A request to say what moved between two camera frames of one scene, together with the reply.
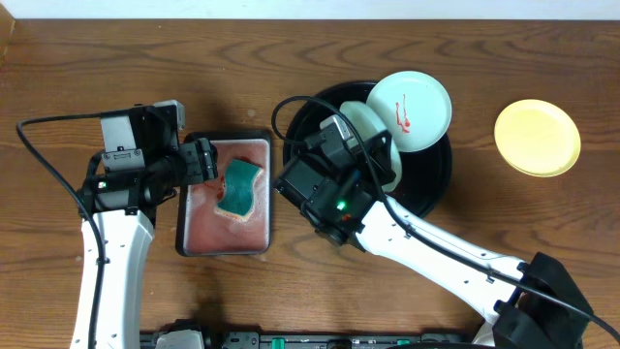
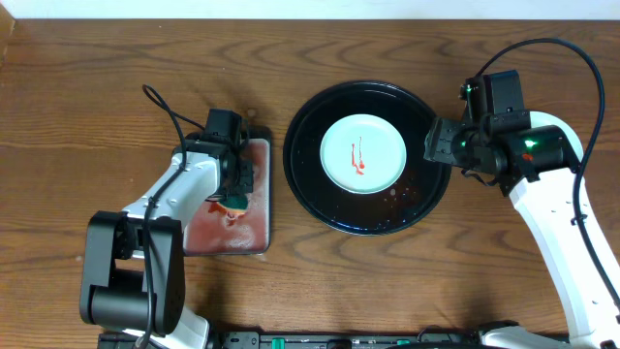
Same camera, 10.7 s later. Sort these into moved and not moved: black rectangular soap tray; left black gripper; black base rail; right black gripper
Moved: right black gripper; left black gripper
Not moved: black rectangular soap tray; black base rail
